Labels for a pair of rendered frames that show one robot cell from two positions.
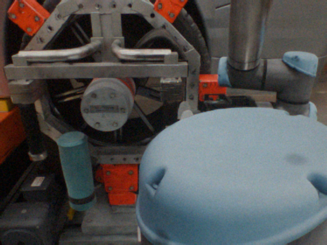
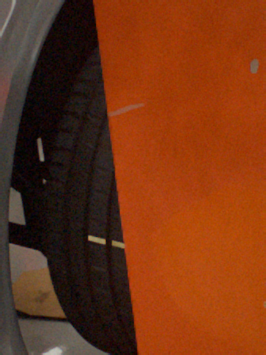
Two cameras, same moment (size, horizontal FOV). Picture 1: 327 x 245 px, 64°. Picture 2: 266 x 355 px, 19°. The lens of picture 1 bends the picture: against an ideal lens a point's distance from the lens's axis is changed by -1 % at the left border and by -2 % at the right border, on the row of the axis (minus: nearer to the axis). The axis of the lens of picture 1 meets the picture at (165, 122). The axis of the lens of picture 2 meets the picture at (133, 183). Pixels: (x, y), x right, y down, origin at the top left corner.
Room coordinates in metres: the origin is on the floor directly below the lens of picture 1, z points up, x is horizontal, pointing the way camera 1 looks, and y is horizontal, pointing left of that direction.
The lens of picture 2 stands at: (0.24, 1.27, 1.48)
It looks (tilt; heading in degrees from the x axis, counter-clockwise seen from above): 25 degrees down; 310
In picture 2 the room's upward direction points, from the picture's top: 7 degrees counter-clockwise
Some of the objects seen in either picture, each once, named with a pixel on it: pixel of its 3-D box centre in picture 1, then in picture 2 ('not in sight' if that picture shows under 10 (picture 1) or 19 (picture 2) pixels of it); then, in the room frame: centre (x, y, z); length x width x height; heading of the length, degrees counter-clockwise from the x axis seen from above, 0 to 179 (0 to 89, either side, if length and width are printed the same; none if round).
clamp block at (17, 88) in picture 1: (28, 87); not in sight; (0.60, 0.33, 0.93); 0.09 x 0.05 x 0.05; 2
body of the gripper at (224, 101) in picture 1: (227, 114); not in sight; (0.59, -0.15, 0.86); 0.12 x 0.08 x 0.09; 92
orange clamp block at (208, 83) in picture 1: (210, 87); not in sight; (0.83, -0.15, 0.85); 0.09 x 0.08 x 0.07; 92
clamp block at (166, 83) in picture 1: (170, 85); not in sight; (0.62, -0.01, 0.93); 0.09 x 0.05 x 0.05; 2
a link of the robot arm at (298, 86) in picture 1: (289, 76); not in sight; (0.60, -0.29, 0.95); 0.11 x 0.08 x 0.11; 74
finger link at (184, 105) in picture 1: (183, 112); not in sight; (0.61, -0.05, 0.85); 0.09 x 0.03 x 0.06; 84
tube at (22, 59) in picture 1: (62, 37); not in sight; (0.69, 0.26, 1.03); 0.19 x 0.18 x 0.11; 2
